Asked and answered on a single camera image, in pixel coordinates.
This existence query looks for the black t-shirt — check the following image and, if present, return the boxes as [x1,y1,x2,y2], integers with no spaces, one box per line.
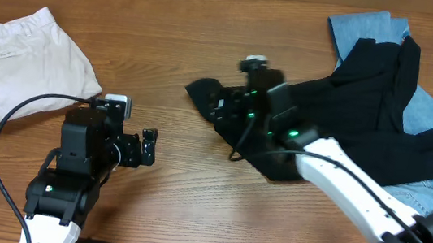
[187,38,433,186]

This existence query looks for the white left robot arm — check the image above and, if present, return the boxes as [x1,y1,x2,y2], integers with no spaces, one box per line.
[24,107,158,243]

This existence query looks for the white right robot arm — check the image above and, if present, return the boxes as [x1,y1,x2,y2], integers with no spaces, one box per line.
[209,67,433,243]

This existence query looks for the folded white shorts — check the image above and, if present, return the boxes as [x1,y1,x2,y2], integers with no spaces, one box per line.
[0,7,102,121]

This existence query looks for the light blue denim jeans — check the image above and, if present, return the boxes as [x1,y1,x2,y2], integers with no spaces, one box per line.
[328,11,433,215]

